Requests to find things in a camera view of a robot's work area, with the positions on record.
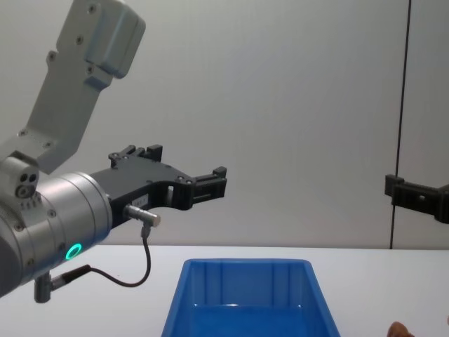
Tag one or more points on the blue plastic bin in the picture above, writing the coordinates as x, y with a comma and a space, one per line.
250, 302

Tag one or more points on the small brown object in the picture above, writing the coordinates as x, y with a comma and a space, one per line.
399, 330

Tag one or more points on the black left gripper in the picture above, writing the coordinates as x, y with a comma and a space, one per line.
140, 179

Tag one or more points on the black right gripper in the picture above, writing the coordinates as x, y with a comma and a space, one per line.
443, 205

